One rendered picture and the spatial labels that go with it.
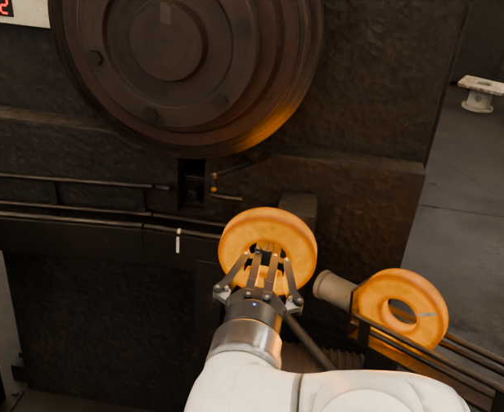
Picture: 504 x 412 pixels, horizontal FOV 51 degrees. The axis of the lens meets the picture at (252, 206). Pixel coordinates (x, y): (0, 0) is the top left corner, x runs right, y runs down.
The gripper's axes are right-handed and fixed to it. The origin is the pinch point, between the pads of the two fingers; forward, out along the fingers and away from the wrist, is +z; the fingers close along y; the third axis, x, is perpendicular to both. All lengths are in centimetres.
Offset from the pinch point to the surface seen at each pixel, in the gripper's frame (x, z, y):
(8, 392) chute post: -85, 22, -72
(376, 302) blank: -13.5, 6.0, 20.0
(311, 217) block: -5.9, 18.7, 6.3
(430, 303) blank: -8.3, 1.9, 27.6
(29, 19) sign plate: 21, 33, -55
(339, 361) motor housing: -31.5, 7.0, 16.3
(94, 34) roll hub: 26.2, 12.1, -31.7
